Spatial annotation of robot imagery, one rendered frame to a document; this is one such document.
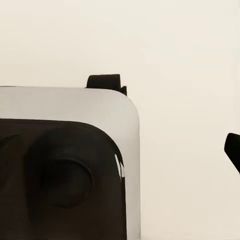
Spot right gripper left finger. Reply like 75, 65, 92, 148
0, 133, 26, 193

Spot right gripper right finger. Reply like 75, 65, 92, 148
224, 132, 240, 173

